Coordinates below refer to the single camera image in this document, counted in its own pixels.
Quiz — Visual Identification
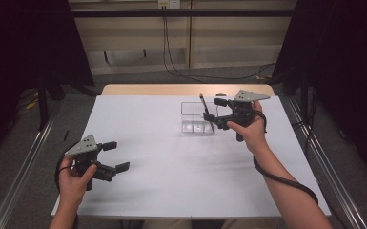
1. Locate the black handled makeup brush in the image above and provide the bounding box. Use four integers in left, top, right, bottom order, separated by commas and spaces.
199, 94, 216, 134

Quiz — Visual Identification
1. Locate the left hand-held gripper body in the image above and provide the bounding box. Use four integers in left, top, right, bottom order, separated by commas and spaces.
64, 134, 117, 192

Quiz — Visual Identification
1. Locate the person's right hand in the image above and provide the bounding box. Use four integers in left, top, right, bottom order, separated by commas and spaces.
226, 100, 270, 156

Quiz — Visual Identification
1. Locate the black metal stand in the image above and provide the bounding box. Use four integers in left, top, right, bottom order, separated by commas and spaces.
36, 71, 51, 132
299, 68, 311, 128

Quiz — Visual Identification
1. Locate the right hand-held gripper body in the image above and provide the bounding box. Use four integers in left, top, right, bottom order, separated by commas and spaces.
214, 89, 272, 142

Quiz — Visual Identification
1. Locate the person's left hand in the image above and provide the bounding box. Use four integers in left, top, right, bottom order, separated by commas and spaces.
57, 155, 98, 208

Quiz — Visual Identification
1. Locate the black cable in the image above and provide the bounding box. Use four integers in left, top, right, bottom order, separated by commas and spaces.
165, 9, 278, 81
161, 9, 204, 84

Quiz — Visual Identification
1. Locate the black eyeliner pencil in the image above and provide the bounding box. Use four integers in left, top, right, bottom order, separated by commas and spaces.
198, 92, 212, 123

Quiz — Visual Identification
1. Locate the aluminium rail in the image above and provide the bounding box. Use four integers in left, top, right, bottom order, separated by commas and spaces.
0, 101, 63, 229
284, 94, 367, 229

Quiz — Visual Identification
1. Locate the black curtain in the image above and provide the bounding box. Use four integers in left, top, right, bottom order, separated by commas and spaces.
271, 0, 367, 182
0, 0, 95, 166

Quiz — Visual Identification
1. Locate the clear acrylic organizer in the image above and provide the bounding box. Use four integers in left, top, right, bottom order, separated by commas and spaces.
180, 101, 220, 134

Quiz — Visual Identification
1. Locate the white wall socket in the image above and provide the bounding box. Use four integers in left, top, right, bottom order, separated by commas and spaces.
157, 0, 182, 10

